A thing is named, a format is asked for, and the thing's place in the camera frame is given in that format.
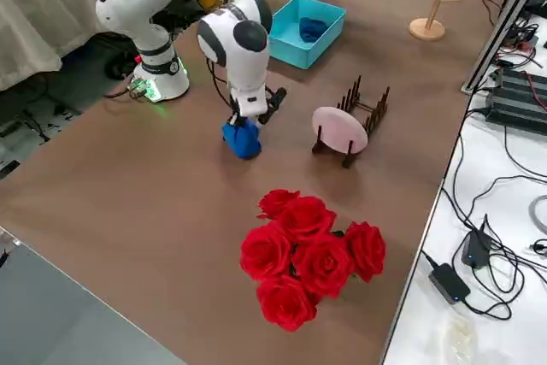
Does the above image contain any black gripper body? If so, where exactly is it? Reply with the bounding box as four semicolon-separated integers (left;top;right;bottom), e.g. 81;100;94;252
265;86;288;106

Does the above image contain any blue square rag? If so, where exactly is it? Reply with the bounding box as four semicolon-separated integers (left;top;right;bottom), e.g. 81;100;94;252
297;16;330;44
221;119;262;161

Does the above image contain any round white plate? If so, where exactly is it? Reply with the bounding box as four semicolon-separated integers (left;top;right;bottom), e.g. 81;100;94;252
311;106;369;155

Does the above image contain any cyan plastic box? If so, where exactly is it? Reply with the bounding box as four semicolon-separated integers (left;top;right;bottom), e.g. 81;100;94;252
268;0;347;70

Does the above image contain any dark wooden dish rack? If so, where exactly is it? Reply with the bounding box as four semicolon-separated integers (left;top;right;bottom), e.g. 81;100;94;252
311;74;391;169

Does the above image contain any red artificial rose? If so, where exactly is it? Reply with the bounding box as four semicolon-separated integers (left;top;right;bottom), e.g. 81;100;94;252
277;196;338;243
240;221;296;283
344;221;387;284
256;274;320;333
258;188;303;221
291;234;356;300

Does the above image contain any small green circuit board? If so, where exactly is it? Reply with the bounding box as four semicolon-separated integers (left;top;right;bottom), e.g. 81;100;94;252
127;78;150;100

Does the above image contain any beige curtain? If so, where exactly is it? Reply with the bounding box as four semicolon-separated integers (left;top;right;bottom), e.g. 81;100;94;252
0;0;215;93

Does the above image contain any black ribbed power supply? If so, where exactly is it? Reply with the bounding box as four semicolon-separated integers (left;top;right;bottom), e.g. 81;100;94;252
485;68;547;129

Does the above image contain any small black power adapter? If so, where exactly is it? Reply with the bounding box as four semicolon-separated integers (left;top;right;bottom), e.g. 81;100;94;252
459;227;491;270

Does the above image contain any flat black power adapter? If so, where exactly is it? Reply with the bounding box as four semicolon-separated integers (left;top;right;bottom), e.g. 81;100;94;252
428;262;472;306

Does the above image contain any grey metal panel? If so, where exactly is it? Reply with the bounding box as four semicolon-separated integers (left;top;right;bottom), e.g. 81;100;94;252
0;227;187;365

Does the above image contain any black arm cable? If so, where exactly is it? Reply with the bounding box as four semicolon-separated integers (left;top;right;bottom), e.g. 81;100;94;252
207;55;236;108

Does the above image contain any aluminium camera post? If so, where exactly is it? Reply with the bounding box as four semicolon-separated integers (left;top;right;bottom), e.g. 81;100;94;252
460;0;547;95

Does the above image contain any grey cable loop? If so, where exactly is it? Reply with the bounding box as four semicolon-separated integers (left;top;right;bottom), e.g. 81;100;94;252
528;195;547;234

